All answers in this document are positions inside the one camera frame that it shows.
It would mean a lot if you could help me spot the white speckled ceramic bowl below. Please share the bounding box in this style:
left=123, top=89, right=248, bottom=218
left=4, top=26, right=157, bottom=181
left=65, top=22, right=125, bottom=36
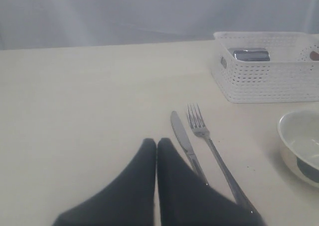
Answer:
left=277, top=110, right=319, bottom=188

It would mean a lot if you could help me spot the silver table knife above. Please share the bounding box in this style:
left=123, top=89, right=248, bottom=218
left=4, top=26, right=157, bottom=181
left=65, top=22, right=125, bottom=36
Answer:
left=170, top=111, right=208, bottom=185

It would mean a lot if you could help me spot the brown round plate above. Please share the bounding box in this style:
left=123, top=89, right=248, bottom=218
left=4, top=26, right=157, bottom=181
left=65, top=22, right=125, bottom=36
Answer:
left=310, top=51, right=319, bottom=61

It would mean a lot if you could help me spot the silver fork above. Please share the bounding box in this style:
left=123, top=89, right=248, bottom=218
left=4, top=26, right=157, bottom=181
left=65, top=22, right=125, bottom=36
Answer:
left=187, top=104, right=259, bottom=215

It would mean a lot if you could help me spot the white perforated plastic basket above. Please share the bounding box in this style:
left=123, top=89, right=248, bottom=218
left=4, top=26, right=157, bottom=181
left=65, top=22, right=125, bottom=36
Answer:
left=211, top=31, right=319, bottom=103

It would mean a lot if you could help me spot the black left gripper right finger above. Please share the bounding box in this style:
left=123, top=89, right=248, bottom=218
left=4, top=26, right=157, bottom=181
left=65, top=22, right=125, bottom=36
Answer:
left=157, top=138, right=263, bottom=226

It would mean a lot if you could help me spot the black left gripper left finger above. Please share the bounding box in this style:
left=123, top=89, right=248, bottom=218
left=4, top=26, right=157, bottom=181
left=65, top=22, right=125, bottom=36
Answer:
left=54, top=138, right=157, bottom=226

